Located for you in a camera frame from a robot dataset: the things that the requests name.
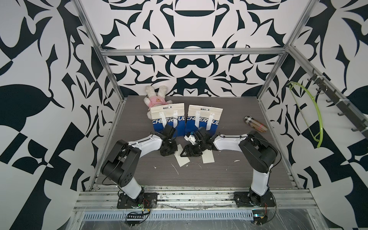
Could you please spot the blue white paper bag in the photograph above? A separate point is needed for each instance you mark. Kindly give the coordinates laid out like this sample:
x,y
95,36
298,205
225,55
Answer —
x,y
170,114
203,116

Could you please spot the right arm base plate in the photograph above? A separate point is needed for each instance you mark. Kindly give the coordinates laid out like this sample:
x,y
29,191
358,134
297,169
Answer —
x,y
252,199

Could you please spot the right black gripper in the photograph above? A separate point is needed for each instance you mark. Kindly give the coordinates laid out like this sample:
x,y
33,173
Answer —
x,y
191,152

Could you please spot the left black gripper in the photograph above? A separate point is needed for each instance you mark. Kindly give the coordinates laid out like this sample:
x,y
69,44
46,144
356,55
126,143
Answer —
x,y
168,146

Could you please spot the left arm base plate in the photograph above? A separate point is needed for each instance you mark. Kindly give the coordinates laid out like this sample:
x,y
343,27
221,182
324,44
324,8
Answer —
x,y
143,201

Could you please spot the white paper receipt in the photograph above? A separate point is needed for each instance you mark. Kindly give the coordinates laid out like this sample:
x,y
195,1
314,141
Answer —
x,y
207,157
181,160

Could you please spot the black usb hub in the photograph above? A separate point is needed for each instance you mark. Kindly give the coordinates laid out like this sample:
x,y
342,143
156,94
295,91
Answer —
x,y
134,218

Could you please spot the dark wall hook rack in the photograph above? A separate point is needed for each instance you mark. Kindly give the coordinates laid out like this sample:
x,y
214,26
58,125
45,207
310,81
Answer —
x,y
336,98

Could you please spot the green lit circuit board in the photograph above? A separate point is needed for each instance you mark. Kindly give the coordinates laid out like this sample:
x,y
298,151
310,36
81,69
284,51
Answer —
x,y
259,217

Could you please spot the white plush bunny pink shirt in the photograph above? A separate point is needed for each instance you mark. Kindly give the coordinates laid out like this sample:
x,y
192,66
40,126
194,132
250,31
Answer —
x,y
155,99

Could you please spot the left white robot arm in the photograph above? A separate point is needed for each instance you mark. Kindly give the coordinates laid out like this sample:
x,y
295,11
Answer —
x,y
122,161

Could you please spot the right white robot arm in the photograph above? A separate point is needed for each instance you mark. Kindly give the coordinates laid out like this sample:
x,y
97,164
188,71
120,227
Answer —
x,y
260,154

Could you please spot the green clothes hanger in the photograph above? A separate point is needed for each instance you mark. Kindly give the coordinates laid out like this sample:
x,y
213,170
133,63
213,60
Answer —
x,y
298,92

